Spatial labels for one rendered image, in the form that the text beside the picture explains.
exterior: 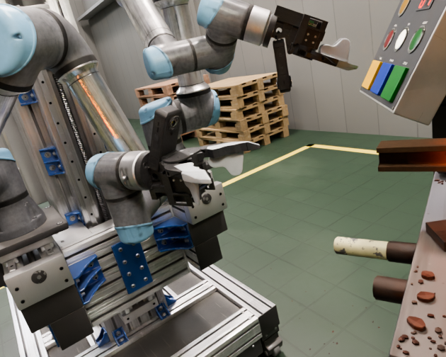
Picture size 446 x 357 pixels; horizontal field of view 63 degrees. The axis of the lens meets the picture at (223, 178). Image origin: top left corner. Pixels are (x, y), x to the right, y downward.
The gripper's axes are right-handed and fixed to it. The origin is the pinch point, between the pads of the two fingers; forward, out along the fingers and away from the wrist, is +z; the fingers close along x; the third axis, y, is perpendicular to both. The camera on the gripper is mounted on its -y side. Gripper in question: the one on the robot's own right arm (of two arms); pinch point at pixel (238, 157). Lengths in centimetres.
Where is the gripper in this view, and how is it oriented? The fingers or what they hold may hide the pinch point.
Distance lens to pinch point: 56.3
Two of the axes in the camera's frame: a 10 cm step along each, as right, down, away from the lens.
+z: 8.2, 0.1, -5.7
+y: 2.1, 9.2, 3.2
